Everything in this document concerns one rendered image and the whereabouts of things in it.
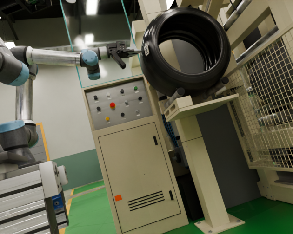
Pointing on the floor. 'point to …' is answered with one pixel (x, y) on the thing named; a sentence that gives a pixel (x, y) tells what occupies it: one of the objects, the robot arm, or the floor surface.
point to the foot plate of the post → (234, 222)
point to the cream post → (192, 139)
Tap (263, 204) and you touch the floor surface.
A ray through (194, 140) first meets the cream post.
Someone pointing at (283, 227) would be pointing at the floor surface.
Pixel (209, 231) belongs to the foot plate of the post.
